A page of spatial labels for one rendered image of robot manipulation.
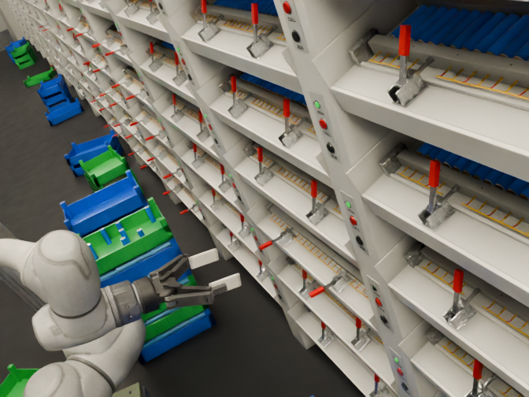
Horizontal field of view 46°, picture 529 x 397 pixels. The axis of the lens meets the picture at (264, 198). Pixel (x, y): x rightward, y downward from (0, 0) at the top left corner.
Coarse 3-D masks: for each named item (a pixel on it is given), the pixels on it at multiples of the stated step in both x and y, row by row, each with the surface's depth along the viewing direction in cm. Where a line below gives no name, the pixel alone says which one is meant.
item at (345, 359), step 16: (304, 304) 192; (304, 320) 191; (320, 320) 187; (320, 336) 180; (336, 336) 178; (336, 352) 175; (352, 352) 171; (352, 368) 168; (368, 368) 165; (368, 384) 162; (384, 384) 157
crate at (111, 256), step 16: (112, 224) 217; (128, 224) 220; (144, 224) 220; (160, 224) 216; (96, 240) 218; (112, 240) 218; (144, 240) 203; (160, 240) 205; (112, 256) 200; (128, 256) 203
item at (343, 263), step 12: (288, 216) 165; (300, 228) 158; (300, 240) 157; (312, 240) 152; (312, 252) 152; (324, 252) 147; (336, 252) 144; (336, 264) 144; (348, 264) 140; (360, 276) 135
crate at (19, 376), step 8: (8, 368) 231; (16, 368) 233; (8, 376) 231; (16, 376) 232; (24, 376) 234; (8, 384) 231; (16, 384) 233; (24, 384) 232; (0, 392) 227; (8, 392) 230; (16, 392) 229
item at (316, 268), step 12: (264, 204) 174; (252, 216) 174; (264, 216) 175; (264, 228) 172; (276, 228) 168; (288, 252) 159; (300, 252) 156; (300, 264) 154; (312, 264) 150; (324, 264) 148; (312, 276) 154; (324, 276) 145; (348, 276) 140; (348, 288) 138; (360, 288) 136; (348, 300) 135; (360, 300) 133; (360, 312) 131; (372, 312) 129; (372, 324) 122
